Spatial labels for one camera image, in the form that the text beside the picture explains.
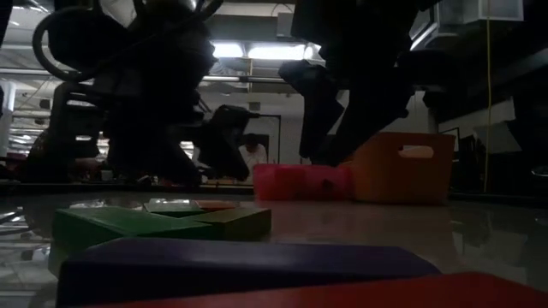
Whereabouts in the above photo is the hanging yellow cable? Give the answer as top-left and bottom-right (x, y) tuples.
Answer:
(482, 0), (492, 193)

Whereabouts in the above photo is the pink plastic bin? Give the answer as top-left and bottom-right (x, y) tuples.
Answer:
(252, 163), (355, 202)

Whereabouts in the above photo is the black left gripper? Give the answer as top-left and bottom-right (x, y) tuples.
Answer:
(100, 8), (260, 185)

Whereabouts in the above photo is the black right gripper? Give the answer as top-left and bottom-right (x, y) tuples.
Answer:
(277, 0), (423, 168)

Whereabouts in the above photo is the ceiling light panel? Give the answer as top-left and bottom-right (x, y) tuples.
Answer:
(211, 41), (246, 59)
(247, 43), (309, 62)

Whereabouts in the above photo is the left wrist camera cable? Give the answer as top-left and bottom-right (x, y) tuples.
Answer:
(32, 6), (129, 84)

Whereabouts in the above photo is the purple long block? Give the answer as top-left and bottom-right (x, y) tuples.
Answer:
(55, 237), (442, 308)

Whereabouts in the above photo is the red long block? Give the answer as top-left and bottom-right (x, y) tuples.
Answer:
(85, 271), (548, 308)

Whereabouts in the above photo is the orange plastic bin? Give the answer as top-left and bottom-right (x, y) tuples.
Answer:
(342, 131), (456, 205)

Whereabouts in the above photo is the olive green long block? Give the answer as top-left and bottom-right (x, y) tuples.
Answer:
(183, 207), (272, 241)

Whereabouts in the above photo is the person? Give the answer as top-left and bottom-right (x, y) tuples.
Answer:
(236, 133), (270, 183)

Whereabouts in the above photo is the extra long green block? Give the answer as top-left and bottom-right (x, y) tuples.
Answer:
(51, 206), (215, 252)

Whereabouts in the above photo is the orange long block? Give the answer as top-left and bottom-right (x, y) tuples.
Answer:
(194, 199), (237, 211)

